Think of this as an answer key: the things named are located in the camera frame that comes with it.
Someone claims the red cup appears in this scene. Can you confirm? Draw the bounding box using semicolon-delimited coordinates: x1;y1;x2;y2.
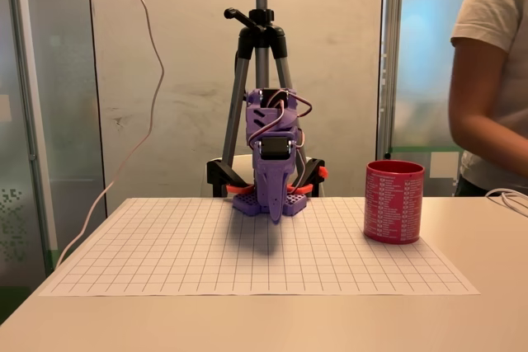
363;159;426;245

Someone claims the black orange table clamp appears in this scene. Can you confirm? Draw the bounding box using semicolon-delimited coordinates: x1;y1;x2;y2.
288;157;330;199
205;157;257;199

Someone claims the white grid paper sheet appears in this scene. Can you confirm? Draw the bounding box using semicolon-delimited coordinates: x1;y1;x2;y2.
39;197;482;298

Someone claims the white sign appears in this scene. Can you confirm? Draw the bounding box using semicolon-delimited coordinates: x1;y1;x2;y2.
428;151;461;180

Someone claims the purple robot base plate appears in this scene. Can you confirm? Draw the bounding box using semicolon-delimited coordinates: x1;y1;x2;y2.
232;190;309;218

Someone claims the pink cable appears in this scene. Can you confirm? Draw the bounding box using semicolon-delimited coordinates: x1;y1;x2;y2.
55;0;166;269

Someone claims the metal frame post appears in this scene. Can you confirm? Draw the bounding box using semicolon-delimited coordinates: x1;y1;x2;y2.
3;0;59;275
377;0;408;159

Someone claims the thin white cable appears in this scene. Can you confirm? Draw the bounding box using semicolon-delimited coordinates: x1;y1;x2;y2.
484;188;528;219

